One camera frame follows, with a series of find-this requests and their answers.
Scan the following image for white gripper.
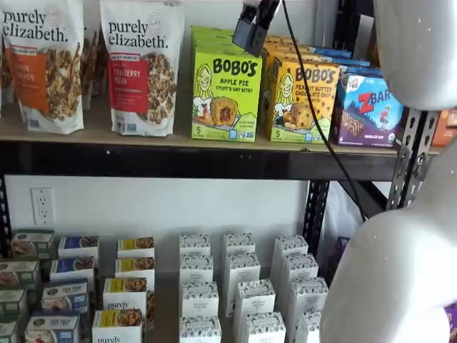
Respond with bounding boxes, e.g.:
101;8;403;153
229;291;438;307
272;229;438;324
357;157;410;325
233;0;283;59

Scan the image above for green Bobo's apple pie box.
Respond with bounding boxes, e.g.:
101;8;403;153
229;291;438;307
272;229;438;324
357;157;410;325
191;34;248;45
190;41;263;143
191;24;240;36

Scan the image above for yellow Bobo's peanut butter box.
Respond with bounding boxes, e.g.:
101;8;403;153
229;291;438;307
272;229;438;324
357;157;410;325
266;34;301;47
265;56;341;145
261;44;312;62

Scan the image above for blue Zbar snack box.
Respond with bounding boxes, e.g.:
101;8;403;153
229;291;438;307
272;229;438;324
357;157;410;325
313;46;353;60
337;58;371;69
333;72;406;148
342;66;385;76

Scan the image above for wooden shelf board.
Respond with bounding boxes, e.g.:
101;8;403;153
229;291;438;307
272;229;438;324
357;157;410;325
0;85;442;156

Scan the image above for white floral-print pastry box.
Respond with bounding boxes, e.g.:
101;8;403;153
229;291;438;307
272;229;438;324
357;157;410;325
273;234;309;283
178;315;222;343
295;309;323;343
288;277;330;322
181;282;220;318
223;232;256;255
278;253;319;287
179;234;211;257
179;254;214;285
224;252;261;318
243;312;287;343
233;279;276;321

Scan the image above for orange snack box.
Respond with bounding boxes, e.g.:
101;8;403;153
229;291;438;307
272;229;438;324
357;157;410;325
431;108;457;148

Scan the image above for purple snack box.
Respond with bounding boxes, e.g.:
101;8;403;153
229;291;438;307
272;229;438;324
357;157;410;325
336;235;351;264

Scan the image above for yellow-trimmed granola box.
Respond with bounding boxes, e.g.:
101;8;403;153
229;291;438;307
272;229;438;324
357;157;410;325
114;256;156;283
91;309;146;343
116;236;156;259
102;277;156;329

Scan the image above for small blue-trimmed cereal box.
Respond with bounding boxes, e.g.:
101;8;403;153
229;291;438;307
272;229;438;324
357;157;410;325
41;279;90;315
58;235;100;265
49;256;96;285
24;314;81;343

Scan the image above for small green-trimmed cereal box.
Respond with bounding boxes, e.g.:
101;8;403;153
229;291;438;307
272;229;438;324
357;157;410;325
10;229;55;260
0;320;19;343
0;288;29;321
0;259;41;290

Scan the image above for red-label purely elizabeth granola bag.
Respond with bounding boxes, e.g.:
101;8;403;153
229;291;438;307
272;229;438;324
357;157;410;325
99;0;186;138

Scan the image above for white granola bag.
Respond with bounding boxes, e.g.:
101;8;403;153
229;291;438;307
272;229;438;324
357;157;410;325
80;26;110;110

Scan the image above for white plastic bag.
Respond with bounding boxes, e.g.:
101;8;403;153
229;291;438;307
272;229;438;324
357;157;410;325
318;181;368;283

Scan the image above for orange-label purely elizabeth granola bag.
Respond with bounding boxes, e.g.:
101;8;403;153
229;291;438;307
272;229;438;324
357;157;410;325
0;0;86;136

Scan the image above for white organic pantry cartons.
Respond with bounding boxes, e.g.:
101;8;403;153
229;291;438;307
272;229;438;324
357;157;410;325
35;228;322;343

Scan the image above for purple package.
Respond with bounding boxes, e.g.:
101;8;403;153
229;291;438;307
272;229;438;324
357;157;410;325
443;302;457;343

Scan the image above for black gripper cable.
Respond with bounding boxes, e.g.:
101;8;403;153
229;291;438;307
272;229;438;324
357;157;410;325
280;0;368;222

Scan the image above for black metal shelf rack frame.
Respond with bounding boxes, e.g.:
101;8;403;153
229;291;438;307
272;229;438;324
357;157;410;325
0;0;442;260

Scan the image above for white wall power outlet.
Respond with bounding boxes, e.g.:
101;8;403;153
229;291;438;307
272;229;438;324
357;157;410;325
30;187;56;226

